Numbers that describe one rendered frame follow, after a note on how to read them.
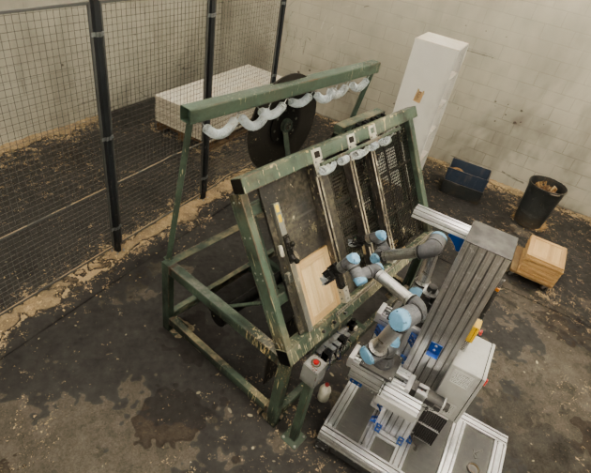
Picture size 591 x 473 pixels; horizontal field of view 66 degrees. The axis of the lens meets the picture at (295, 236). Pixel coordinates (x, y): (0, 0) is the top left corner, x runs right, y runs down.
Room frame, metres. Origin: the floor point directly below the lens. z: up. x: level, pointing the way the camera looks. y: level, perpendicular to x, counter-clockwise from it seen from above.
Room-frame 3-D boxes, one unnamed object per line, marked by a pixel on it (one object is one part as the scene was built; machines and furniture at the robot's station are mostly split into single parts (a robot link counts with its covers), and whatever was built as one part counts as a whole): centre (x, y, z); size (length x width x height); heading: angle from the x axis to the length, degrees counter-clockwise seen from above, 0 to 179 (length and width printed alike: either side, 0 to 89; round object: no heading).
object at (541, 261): (4.68, -2.96, 0.20); 0.61 x 0.53 x 0.40; 157
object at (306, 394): (1.91, -0.29, 0.38); 0.06 x 0.06 x 0.75; 57
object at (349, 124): (4.00, -0.39, 1.38); 0.70 x 0.15 x 0.85; 147
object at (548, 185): (5.94, -3.30, 0.33); 0.52 x 0.51 x 0.65; 157
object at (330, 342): (2.32, -0.48, 0.69); 0.50 x 0.14 x 0.24; 147
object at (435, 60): (6.56, -1.38, 1.03); 0.61 x 0.58 x 2.05; 157
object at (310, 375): (1.91, -0.29, 0.84); 0.12 x 0.12 x 0.18; 57
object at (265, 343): (3.25, -0.16, 0.41); 2.20 x 1.38 x 0.83; 147
